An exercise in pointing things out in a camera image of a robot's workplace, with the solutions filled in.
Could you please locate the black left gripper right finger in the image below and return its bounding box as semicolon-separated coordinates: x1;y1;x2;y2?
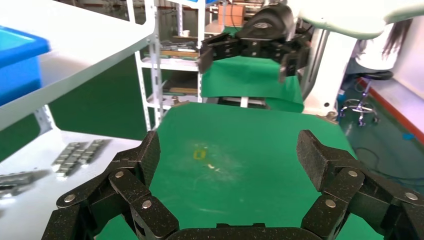
295;129;424;240

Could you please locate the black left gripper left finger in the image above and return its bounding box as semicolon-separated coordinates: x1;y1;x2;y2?
41;130;180;240

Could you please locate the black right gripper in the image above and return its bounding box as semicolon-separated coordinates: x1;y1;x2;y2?
198;4;312;84

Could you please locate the grey metal parts pile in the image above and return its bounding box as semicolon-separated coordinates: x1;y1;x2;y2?
160;39;200;52

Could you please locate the green cloth covered table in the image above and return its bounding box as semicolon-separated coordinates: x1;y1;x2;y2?
201;26;305;114

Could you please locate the brown cardboard box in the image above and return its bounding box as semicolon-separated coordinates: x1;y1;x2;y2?
217;3;247;27

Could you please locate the silver toothed metal bar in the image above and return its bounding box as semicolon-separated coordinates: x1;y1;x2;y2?
56;147;89;178
77;139;112;166
51;142;82;168

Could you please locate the silver binder clip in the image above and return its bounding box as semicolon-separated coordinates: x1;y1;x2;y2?
170;96;190;109
319;111;339;124

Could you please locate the blue plastic bin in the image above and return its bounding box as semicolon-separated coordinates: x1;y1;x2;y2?
0;25;51;107
185;0;221;6

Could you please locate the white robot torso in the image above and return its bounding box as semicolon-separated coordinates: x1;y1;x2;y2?
296;0;424;117

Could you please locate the wooden board with green edge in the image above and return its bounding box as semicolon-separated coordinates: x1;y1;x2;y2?
162;71;200;97
145;48;200;61

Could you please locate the white background shelf rack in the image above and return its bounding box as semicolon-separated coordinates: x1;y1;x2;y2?
125;0;213;132

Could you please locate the green table cloth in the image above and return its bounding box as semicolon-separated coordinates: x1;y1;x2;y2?
96;101;385;240

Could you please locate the black chrome swivel stool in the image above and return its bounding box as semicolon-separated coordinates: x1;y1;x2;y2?
338;70;394;127

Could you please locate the person in white shirt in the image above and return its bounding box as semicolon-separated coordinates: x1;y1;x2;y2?
344;18;413;90

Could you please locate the white metal shelf rack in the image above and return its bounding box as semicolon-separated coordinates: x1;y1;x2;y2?
0;0;167;240

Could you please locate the dark floor cable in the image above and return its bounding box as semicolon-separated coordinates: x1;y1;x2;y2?
352;147;424;188

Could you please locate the silver rail part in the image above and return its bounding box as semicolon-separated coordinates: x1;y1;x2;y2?
0;183;27;200
0;169;51;188

